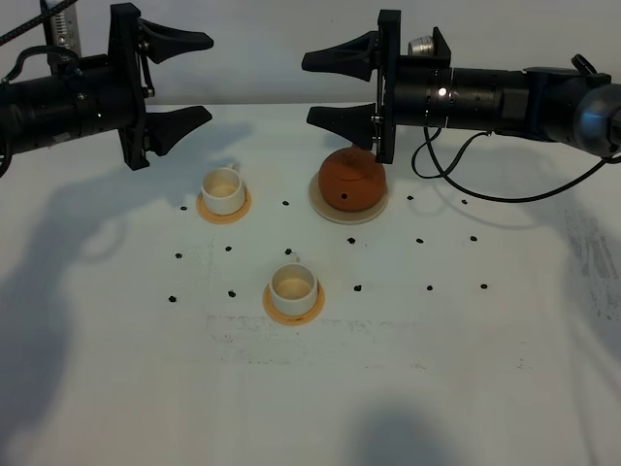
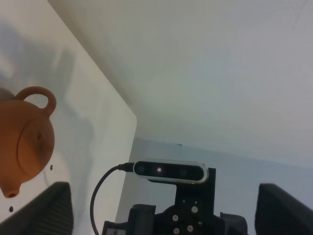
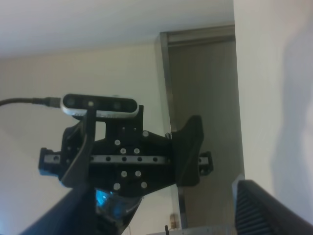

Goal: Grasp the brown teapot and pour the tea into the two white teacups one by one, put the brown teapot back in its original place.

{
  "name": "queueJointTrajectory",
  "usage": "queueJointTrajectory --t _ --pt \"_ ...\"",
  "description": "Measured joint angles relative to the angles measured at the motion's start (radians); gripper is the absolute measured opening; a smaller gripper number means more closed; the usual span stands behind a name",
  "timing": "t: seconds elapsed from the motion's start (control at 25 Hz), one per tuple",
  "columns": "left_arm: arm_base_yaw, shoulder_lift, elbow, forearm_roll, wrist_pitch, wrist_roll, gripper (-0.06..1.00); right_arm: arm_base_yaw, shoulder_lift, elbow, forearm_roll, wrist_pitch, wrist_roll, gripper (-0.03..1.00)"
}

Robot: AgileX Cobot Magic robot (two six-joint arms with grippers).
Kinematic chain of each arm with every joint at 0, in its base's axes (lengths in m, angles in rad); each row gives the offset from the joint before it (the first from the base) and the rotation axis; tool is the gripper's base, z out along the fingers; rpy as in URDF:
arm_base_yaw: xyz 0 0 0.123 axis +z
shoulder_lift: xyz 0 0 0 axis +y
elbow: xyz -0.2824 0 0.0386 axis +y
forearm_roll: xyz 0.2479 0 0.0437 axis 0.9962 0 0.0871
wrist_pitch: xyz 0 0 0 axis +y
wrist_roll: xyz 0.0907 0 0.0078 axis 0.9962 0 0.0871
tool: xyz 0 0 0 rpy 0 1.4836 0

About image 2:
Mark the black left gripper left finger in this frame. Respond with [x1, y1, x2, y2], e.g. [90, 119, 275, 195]
[0, 182, 74, 235]

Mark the black camera cable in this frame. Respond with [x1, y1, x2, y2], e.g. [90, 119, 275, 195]
[90, 162, 135, 235]

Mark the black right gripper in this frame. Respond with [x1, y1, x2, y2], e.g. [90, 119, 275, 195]
[102, 204, 248, 235]

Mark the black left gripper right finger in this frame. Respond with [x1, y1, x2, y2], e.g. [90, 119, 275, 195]
[255, 184, 313, 235]

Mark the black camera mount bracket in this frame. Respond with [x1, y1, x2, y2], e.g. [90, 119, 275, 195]
[175, 168, 216, 215]

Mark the grey depth camera bar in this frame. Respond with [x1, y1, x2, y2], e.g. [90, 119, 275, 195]
[133, 159, 209, 184]

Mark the brown clay teapot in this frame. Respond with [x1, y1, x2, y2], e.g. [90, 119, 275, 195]
[0, 86, 57, 198]

